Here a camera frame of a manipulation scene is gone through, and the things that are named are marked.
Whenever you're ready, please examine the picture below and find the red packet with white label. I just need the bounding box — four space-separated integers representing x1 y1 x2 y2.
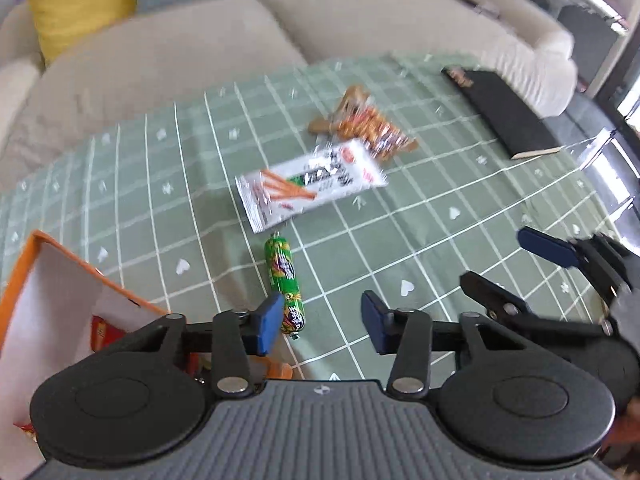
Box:
90 314 132 354

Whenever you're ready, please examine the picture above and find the beige fabric sofa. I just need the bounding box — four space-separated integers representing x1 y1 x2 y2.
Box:
0 0 579 197

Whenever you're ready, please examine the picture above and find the green checkered tablecloth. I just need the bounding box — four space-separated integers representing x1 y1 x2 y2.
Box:
0 52 640 387

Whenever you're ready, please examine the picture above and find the orange mixed nut packet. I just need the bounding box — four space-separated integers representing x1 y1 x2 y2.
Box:
307 84 420 164

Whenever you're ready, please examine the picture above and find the green sausage snack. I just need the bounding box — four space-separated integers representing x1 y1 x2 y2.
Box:
263 232 305 342

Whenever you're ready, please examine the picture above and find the yellow pillow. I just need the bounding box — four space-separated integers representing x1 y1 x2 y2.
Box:
18 0 139 66

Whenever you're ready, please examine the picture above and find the orange cardboard box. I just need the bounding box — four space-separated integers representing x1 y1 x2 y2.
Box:
0 229 297 480

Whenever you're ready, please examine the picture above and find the white stick snack packet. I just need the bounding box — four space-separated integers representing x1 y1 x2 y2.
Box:
234 138 390 235

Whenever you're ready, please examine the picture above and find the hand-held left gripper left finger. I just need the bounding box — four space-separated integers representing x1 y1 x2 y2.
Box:
164 293 286 397

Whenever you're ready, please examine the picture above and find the black notebook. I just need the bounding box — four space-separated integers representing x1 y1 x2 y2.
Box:
440 65 561 161

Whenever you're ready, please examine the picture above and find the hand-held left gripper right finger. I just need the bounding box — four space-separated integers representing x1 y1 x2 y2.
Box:
360 289 532 397

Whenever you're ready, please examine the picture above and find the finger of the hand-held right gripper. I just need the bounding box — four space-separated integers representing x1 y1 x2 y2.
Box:
517 225 640 302
459 270 615 339

